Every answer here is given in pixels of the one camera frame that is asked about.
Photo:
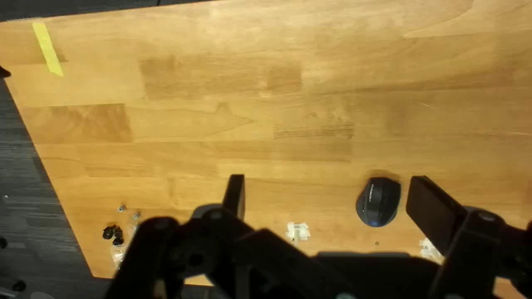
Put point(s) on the white paper scrap right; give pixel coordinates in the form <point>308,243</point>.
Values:
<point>429,251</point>

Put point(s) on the clear bag with black parts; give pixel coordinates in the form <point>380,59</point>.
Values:
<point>120,231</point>

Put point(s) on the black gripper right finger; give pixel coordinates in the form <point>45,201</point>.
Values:
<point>478,245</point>

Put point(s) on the black computer mouse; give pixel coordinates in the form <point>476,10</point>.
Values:
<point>378,201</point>

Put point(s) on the white crumpled paper label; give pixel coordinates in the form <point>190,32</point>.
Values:
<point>298,231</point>

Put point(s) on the yellow tape strip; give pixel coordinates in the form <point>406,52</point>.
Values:
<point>47,49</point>

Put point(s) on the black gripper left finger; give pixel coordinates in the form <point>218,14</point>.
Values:
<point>217,243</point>

